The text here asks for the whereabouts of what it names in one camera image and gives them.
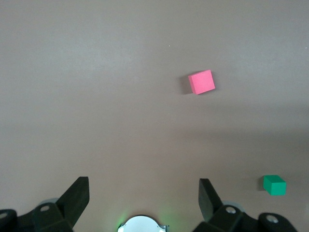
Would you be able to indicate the pink foam cube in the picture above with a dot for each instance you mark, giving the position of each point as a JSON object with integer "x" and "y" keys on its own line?
{"x": 201, "y": 82}

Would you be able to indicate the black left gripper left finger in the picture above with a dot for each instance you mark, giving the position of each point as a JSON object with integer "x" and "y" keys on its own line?
{"x": 74, "y": 205}

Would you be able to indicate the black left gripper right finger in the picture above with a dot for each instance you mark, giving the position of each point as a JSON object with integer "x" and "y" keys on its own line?
{"x": 208, "y": 205}

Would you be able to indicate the brown table cover sheet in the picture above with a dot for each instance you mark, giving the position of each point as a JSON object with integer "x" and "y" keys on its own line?
{"x": 96, "y": 96}

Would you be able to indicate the green foam cube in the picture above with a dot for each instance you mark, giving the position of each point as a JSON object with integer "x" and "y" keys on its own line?
{"x": 275, "y": 186}

